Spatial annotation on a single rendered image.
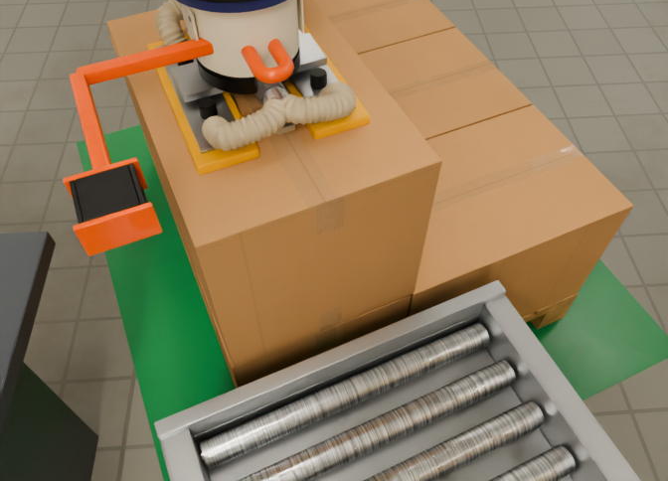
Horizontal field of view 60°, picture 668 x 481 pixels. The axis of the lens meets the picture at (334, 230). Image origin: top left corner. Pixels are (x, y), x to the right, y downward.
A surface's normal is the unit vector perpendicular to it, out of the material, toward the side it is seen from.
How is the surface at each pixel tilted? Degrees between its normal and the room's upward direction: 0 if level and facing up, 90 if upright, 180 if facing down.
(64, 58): 0
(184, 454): 0
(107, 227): 90
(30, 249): 0
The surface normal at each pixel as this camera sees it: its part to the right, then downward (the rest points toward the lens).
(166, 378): 0.00, -0.61
